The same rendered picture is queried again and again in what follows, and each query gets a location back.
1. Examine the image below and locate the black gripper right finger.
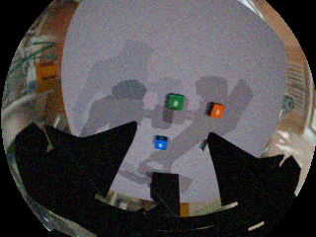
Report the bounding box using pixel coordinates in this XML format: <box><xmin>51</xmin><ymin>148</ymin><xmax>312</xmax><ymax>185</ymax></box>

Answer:
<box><xmin>206</xmin><ymin>131</ymin><xmax>284</xmax><ymax>206</ymax></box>

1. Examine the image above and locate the green block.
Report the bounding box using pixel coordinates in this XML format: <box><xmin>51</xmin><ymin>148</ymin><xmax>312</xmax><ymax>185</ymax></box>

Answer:
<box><xmin>167</xmin><ymin>92</ymin><xmax>185</xmax><ymax>111</ymax></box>

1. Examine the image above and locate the blue block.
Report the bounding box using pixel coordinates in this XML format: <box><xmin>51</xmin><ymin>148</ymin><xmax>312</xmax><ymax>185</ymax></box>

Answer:
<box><xmin>154</xmin><ymin>135</ymin><xmax>167</xmax><ymax>150</ymax></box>

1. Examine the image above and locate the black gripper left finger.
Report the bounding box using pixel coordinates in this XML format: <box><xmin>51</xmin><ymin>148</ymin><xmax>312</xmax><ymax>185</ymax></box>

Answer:
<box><xmin>46</xmin><ymin>121</ymin><xmax>138</xmax><ymax>198</ymax></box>

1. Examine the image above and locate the orange block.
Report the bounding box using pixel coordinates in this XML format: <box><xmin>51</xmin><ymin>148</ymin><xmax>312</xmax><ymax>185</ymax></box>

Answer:
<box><xmin>207</xmin><ymin>102</ymin><xmax>225</xmax><ymax>119</ymax></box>

